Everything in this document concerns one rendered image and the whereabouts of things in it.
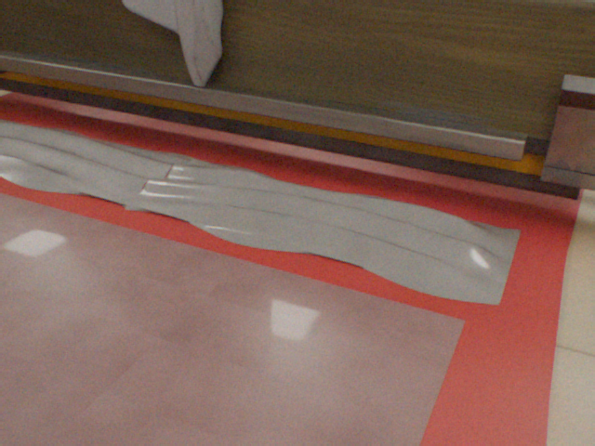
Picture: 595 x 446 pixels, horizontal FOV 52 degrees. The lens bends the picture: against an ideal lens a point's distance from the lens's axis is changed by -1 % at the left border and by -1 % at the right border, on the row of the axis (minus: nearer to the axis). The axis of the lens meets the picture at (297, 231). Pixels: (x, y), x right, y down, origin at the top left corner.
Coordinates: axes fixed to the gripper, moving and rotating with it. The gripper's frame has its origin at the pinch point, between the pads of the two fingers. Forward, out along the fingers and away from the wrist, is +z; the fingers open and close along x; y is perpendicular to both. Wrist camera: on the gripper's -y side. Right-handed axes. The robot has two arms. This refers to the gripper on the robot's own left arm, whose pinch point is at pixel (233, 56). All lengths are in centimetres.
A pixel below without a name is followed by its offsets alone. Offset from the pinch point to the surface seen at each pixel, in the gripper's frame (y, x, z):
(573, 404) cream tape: -21.0, 15.3, 5.3
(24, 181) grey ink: 6.6, 11.0, 5.2
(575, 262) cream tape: -20.6, 5.8, 5.3
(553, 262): -19.7, 6.3, 5.3
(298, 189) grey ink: -7.0, 5.6, 4.9
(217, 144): 0.7, 1.0, 5.4
